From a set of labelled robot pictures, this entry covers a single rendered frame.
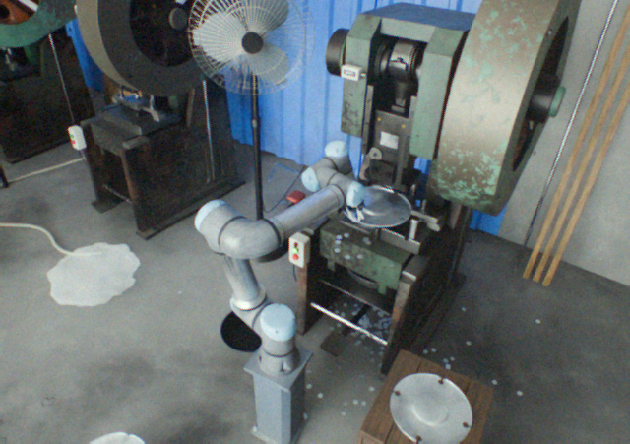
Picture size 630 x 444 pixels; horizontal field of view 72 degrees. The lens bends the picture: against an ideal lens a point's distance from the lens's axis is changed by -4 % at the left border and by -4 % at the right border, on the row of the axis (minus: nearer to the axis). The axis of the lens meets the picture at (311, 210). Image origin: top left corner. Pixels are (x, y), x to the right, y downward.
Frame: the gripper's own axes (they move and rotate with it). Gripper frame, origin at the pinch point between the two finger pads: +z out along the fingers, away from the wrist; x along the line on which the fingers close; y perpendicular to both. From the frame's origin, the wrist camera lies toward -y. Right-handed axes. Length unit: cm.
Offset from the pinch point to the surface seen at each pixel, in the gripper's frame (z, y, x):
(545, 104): -36, 25, 64
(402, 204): 8.6, -7.9, 20.9
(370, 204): 3.6, -9.3, 8.3
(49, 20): -80, -258, -152
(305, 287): 39, -13, -31
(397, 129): -25.3, -9.5, 25.6
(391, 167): -11.8, -6.6, 19.4
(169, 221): 45, -120, -107
